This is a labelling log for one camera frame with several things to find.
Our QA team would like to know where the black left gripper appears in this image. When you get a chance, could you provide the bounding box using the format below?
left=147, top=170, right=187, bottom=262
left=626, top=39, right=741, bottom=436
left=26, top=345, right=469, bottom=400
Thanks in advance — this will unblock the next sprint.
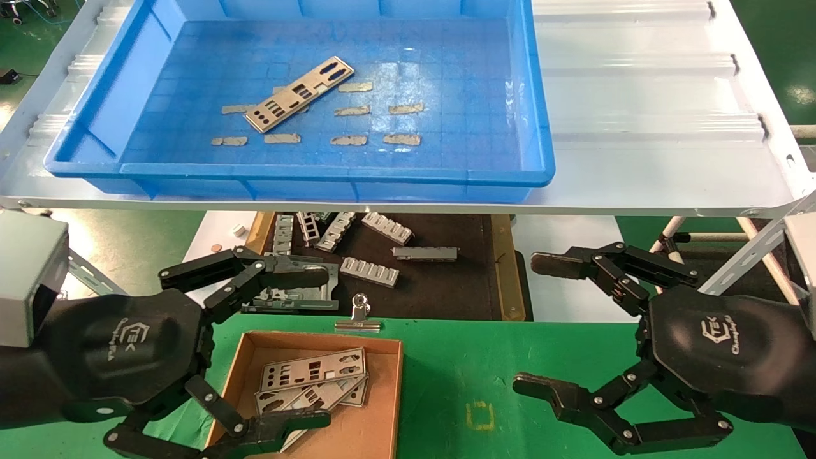
left=0, top=246, right=332, bottom=459

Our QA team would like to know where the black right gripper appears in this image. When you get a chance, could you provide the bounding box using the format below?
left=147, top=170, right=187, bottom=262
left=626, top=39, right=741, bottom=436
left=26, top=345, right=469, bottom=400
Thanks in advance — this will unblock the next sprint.
left=637, top=285, right=816, bottom=434

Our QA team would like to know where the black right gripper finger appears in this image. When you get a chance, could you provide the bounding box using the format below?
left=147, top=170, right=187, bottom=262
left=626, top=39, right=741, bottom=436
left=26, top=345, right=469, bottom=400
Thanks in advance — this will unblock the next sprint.
left=513, top=359, right=734, bottom=455
left=531, top=242, right=700, bottom=317

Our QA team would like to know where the brown cardboard box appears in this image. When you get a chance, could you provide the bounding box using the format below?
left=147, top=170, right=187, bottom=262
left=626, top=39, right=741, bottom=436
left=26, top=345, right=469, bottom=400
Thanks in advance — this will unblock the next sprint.
left=205, top=330, right=404, bottom=459

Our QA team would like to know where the blue plastic tray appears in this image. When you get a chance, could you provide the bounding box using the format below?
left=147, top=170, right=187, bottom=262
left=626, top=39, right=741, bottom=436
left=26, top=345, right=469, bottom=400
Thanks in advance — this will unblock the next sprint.
left=43, top=0, right=556, bottom=203

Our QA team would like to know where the silver binder clip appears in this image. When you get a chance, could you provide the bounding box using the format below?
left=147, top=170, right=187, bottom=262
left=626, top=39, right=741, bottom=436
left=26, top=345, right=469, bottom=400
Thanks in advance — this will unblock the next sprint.
left=335, top=293, right=383, bottom=332

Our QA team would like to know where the green table cloth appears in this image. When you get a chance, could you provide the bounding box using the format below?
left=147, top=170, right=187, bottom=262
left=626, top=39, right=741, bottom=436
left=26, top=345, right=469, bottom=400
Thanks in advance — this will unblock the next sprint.
left=0, top=312, right=810, bottom=459

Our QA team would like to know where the grey perforated shelf brace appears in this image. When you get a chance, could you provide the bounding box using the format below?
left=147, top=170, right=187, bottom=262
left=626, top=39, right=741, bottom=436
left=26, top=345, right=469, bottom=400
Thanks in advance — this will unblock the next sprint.
left=67, top=247, right=128, bottom=297
left=698, top=191, right=816, bottom=297

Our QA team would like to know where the grey ribbed metal part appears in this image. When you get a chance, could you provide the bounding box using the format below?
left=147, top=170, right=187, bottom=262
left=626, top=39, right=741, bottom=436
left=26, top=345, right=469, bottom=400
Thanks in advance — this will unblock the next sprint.
left=340, top=257, right=400, bottom=288
left=361, top=212, right=414, bottom=245

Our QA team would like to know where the grey slotted metal part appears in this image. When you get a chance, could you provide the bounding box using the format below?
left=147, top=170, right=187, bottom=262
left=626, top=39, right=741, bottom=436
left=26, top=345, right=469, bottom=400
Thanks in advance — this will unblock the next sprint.
left=296, top=212, right=321, bottom=247
left=273, top=215, right=295, bottom=256
left=317, top=212, right=356, bottom=253

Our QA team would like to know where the white metal shelf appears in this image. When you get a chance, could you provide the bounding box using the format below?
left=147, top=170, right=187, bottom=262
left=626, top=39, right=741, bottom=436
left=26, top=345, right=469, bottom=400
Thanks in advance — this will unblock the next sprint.
left=0, top=0, right=816, bottom=217

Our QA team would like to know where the long grey metal bar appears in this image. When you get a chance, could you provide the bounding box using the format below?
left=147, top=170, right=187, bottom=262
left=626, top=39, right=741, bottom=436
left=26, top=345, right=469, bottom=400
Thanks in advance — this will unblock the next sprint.
left=392, top=246, right=459, bottom=262

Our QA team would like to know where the wheeled chair base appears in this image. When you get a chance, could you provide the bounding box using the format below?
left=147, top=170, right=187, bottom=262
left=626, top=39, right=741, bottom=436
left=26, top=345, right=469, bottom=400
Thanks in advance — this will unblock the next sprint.
left=0, top=0, right=61, bottom=26

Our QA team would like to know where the large grey metal bracket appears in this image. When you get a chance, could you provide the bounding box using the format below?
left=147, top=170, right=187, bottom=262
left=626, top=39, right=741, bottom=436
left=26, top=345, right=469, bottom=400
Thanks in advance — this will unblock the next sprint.
left=241, top=253, right=340, bottom=314

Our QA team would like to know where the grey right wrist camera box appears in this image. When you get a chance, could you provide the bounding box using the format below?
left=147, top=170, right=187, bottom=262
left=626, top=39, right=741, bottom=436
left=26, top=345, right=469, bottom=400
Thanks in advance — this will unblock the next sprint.
left=783, top=212, right=816, bottom=335

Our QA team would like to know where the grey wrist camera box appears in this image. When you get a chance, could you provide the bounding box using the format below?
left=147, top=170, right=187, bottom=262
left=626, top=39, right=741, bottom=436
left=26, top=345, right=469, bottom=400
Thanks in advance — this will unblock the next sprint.
left=0, top=210, right=69, bottom=349
left=783, top=212, right=816, bottom=335

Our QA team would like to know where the black mat with wooden frame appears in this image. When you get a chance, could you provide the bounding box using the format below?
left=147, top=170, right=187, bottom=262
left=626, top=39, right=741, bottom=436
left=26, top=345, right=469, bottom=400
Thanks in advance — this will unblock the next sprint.
left=245, top=212, right=527, bottom=321

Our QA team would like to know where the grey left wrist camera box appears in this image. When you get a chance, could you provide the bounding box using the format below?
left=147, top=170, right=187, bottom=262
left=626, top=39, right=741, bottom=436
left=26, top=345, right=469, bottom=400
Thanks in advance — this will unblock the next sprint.
left=0, top=210, right=69, bottom=349

